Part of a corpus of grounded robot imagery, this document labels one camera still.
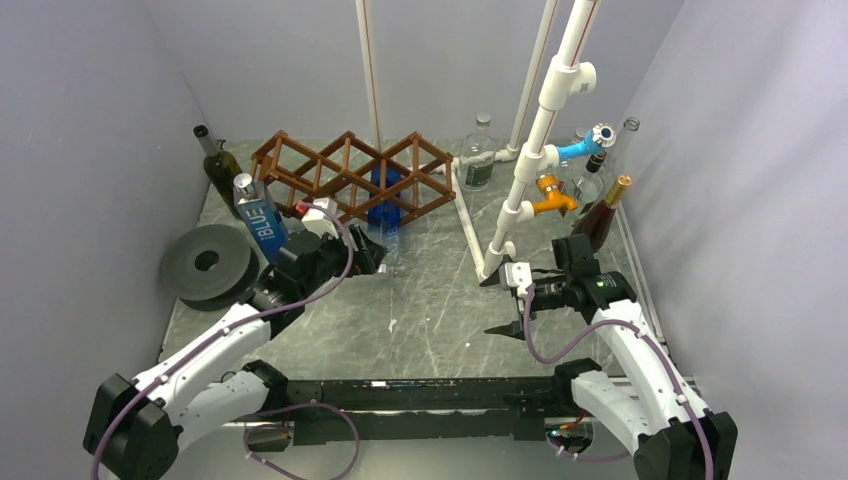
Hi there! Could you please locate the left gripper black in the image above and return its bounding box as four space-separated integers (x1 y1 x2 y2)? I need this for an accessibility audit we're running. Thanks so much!
300 223 387 298

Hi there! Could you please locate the blue square bottle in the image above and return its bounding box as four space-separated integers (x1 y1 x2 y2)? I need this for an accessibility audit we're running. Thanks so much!
233 173 289 265
367 201 402 278

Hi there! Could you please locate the dark bottle gold cap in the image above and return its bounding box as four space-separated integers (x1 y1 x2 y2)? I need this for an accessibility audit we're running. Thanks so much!
571 174 633 253

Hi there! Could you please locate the clear bottle black cap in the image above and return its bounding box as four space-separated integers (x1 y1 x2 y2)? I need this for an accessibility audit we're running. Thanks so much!
564 152 607 226

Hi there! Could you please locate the green wine bottle silver cap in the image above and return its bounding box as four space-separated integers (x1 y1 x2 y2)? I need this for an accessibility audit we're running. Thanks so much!
193 124 242 218

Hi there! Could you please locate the tall clear wine bottle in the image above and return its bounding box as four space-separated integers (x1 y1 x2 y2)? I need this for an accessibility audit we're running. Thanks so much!
601 116 641 189

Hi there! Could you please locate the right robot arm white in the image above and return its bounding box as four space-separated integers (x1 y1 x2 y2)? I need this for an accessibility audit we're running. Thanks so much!
493 234 738 479

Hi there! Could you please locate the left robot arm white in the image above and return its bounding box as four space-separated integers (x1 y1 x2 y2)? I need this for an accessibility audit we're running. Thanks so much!
83 226 387 479

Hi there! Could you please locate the brown wooden wine rack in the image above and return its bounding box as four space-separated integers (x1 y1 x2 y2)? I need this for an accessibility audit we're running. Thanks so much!
250 130 456 226

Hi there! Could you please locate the standing clear flask bottle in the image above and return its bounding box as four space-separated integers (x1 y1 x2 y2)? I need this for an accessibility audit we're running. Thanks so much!
459 113 496 191

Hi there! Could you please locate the orange pipe tap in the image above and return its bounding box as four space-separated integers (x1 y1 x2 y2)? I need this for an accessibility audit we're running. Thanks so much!
532 173 578 216

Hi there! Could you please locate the grey foam disc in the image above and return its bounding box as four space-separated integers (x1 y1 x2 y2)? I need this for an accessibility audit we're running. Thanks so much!
159 224 260 311

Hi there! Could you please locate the blue pipe valve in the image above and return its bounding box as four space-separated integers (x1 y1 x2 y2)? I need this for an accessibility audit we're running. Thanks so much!
557 123 616 165

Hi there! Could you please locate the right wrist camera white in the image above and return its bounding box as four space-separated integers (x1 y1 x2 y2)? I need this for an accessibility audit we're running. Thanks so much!
498 262 533 298

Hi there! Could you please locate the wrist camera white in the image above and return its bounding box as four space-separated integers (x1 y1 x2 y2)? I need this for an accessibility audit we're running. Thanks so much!
295 197 339 238
498 262 533 298

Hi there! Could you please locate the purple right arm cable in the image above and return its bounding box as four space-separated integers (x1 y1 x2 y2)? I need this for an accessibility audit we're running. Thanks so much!
521 283 715 480

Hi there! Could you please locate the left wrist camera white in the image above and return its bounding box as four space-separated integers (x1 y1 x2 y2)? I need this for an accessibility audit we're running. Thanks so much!
295 197 339 238

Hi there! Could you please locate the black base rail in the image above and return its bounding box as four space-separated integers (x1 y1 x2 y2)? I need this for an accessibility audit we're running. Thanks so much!
238 376 581 446

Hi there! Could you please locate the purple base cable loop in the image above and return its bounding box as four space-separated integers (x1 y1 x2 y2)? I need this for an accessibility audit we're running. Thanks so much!
242 402 362 480

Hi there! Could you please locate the white PVC pipe frame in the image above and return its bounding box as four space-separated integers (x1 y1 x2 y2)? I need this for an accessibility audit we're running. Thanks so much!
354 0 601 283

